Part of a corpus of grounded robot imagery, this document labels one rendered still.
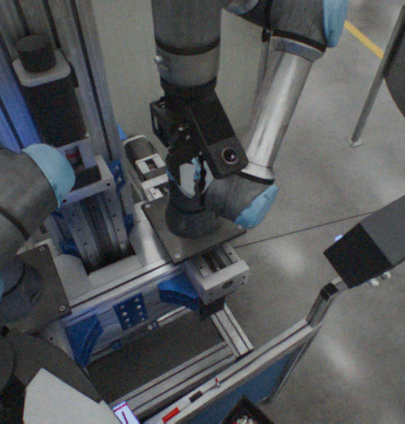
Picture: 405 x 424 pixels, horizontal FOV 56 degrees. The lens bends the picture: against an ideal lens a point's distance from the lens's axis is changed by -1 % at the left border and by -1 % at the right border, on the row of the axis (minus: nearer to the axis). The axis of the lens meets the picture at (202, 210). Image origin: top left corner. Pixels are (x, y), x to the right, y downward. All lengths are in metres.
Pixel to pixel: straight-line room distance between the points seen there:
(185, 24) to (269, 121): 0.45
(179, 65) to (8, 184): 0.23
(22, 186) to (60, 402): 0.29
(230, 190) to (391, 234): 0.35
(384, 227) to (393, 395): 1.34
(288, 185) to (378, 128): 0.98
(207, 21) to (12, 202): 0.28
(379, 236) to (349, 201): 1.79
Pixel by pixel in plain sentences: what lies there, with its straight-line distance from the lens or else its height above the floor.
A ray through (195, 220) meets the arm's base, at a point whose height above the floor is 1.10.
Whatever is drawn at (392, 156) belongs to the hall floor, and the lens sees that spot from 3.08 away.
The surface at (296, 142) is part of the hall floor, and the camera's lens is 2.97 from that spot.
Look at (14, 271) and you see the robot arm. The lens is 0.93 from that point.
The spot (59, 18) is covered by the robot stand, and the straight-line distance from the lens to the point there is 0.80.
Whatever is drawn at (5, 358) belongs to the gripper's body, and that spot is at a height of 1.67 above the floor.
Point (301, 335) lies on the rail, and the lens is 1.14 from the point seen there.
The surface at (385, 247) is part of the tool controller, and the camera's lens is 0.87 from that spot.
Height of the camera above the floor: 1.89
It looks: 51 degrees down
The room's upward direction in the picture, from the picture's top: straight up
